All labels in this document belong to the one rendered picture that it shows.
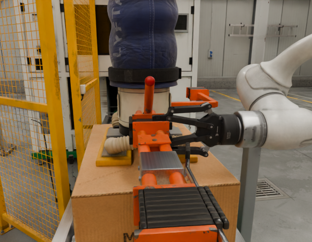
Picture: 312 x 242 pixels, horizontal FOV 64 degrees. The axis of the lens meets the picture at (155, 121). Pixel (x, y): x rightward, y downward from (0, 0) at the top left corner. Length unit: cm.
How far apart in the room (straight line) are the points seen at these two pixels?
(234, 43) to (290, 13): 240
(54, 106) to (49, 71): 16
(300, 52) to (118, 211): 57
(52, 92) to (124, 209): 80
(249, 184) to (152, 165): 95
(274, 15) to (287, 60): 1040
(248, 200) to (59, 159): 95
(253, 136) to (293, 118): 10
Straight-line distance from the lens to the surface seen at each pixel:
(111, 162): 72
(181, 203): 27
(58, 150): 135
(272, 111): 65
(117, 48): 76
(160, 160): 39
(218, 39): 1003
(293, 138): 65
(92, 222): 64
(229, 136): 60
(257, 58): 368
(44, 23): 128
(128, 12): 74
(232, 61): 1028
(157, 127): 56
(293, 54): 73
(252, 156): 123
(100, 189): 61
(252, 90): 73
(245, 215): 137
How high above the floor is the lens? 125
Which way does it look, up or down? 15 degrees down
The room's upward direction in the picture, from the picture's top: straight up
